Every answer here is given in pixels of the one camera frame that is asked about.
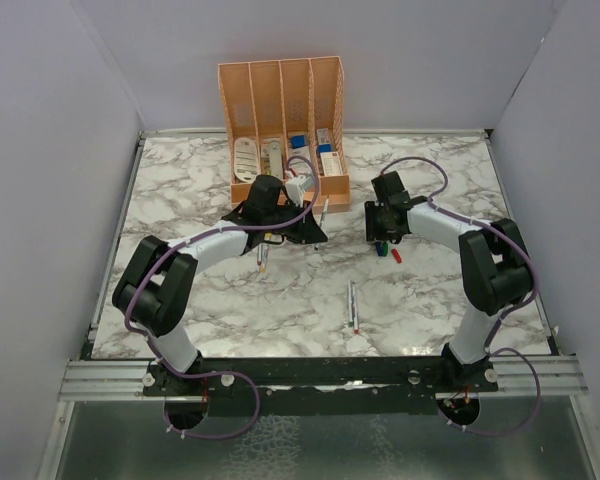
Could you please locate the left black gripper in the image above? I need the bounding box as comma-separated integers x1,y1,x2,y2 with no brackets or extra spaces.
264,199,327,245

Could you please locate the blue pen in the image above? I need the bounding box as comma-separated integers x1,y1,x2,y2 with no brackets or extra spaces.
313,196,330,251

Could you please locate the yellow pen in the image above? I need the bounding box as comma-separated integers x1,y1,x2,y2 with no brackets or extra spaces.
259,244,269,273

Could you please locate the green pen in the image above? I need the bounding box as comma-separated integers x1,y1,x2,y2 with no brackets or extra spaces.
347,279,354,328

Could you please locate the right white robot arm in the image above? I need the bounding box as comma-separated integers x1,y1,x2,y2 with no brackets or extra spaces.
364,171,535,391

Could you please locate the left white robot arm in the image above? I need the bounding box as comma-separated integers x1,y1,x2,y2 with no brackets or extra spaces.
112,175,327,395

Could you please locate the red pen cap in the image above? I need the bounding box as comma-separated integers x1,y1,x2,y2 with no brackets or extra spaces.
391,249,402,264

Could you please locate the red tipped pen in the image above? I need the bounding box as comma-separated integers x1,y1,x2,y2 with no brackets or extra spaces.
352,282,359,334

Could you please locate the white red box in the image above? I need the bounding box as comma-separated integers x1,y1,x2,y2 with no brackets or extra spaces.
316,128,343,176

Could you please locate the white blue box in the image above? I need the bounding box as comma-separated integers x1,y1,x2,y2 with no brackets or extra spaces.
288,133,311,175

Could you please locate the white oval package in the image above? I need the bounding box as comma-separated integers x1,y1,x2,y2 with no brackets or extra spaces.
233,137,260,183

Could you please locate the orange desk organizer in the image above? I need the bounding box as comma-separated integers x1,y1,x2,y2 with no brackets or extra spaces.
218,56,351,213

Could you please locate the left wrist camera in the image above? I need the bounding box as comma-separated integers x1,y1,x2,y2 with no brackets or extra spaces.
285,174,315,207

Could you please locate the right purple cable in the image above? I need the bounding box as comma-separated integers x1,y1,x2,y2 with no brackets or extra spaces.
379,157,542,436

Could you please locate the purple cable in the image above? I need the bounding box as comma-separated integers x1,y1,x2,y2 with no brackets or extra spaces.
379,157,542,436
123,155,321,440

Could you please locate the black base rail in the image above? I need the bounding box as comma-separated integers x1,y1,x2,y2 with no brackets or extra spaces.
79,349,501,419

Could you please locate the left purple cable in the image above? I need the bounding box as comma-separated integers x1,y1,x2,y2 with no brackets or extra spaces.
123,155,321,440

